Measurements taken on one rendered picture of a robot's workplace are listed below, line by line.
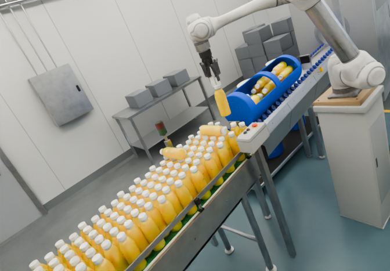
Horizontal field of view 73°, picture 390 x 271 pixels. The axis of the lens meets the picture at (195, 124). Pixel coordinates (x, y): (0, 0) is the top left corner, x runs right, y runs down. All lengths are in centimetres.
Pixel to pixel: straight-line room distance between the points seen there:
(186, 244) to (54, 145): 364
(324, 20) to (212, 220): 123
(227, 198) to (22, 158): 369
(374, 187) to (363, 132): 43
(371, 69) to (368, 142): 51
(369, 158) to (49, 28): 447
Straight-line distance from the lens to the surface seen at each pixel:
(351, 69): 171
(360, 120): 191
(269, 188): 186
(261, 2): 167
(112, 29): 518
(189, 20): 158
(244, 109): 195
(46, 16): 493
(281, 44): 552
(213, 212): 156
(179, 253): 146
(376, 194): 224
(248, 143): 157
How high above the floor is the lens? 181
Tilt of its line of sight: 20 degrees down
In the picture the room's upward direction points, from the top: 23 degrees counter-clockwise
